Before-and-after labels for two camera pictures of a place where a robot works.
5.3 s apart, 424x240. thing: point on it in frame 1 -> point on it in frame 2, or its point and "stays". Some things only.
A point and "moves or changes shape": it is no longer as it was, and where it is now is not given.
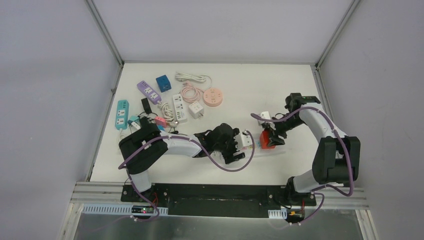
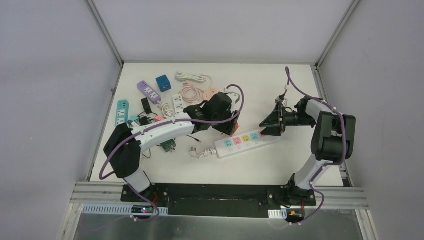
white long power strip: x=256 y=151 moves or changes shape
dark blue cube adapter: x=164 y=83 stays
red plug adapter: x=264 y=138 -> x=236 y=127
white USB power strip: x=180 y=109 stays
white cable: x=181 y=77 stays
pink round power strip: x=212 y=97 stays
